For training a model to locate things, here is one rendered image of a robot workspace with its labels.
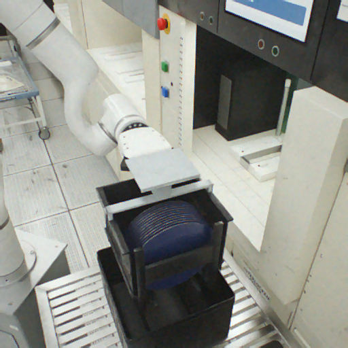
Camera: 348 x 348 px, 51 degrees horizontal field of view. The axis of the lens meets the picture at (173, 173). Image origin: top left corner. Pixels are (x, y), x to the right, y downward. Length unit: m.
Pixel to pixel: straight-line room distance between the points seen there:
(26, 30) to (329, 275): 0.81
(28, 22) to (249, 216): 0.83
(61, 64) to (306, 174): 0.55
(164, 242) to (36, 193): 2.12
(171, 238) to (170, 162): 0.15
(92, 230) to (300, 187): 1.79
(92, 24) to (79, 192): 1.17
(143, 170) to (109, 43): 2.14
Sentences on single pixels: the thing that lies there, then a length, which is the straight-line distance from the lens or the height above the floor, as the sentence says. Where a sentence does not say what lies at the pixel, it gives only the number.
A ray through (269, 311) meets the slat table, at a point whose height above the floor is 0.76.
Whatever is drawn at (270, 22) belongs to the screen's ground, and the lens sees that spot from 0.85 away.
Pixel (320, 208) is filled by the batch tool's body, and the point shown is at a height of 1.20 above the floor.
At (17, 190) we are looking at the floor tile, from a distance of 2.87.
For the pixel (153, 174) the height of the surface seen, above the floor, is 1.27.
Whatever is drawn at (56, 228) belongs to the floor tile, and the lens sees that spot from 2.47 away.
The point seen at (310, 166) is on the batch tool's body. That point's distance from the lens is 0.74.
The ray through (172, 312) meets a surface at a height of 0.77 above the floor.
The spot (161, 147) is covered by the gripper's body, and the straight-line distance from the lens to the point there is 0.76.
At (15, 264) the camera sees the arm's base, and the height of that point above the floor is 0.79.
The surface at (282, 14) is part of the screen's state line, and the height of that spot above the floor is 1.50.
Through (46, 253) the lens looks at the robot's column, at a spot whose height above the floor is 0.76.
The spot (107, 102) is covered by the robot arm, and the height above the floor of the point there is 1.28.
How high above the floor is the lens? 1.69
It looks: 37 degrees down
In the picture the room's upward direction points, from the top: straight up
